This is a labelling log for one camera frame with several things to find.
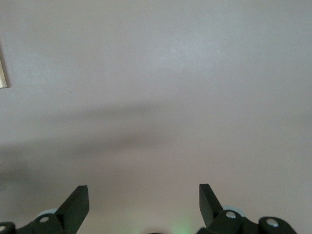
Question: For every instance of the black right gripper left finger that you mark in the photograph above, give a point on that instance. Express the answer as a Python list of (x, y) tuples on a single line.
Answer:
[(70, 209)]

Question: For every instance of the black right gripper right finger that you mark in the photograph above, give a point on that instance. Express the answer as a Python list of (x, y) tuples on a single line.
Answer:
[(209, 212)]

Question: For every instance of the brown table mat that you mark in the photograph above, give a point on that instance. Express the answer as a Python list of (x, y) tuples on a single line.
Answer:
[(156, 73)]

